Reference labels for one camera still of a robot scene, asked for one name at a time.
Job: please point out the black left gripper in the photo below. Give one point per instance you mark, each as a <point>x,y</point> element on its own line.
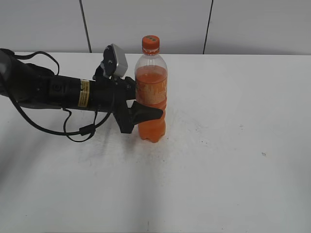
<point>110,95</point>

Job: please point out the orange drink plastic bottle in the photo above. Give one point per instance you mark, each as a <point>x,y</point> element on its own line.
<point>151,76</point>

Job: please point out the orange bottle cap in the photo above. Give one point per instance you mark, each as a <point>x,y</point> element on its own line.
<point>150,43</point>

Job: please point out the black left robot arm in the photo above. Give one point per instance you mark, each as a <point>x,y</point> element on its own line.
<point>30,86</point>

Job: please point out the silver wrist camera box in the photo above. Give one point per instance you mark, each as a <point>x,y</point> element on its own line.
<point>114,63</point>

